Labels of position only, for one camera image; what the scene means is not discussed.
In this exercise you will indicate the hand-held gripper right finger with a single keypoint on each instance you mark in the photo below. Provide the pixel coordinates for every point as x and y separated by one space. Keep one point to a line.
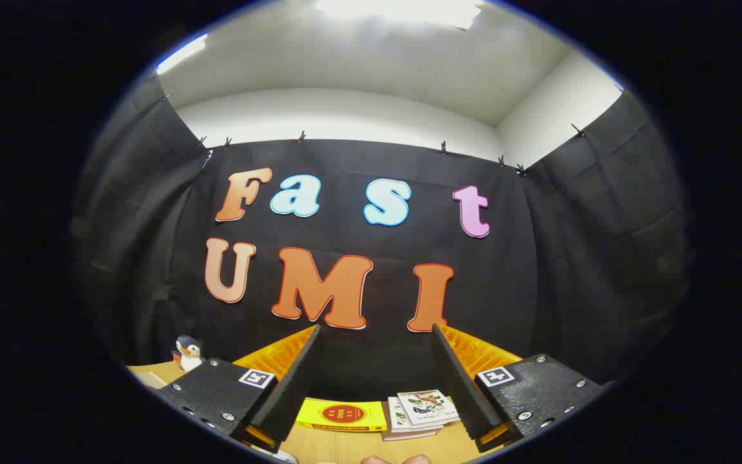
464 386

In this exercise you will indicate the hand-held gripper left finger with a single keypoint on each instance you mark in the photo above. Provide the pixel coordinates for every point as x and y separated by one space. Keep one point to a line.
294 386

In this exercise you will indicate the white book illustrated cover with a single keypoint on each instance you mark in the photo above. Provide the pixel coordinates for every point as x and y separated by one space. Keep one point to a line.
426 406

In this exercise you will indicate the thick yellow book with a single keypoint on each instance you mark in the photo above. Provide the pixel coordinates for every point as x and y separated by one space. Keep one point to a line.
342 414

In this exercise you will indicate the white paperback book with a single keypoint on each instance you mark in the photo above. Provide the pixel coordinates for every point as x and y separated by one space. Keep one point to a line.
398 422
403 436

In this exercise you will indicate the penguin plush toy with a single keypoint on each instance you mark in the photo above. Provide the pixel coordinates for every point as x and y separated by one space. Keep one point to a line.
189 354

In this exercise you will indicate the row of black cloth clips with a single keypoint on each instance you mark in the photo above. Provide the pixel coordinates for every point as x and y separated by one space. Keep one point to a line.
301 136

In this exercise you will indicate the ceiling light panel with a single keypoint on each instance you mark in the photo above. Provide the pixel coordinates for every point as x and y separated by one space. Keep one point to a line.
181 53
397 11

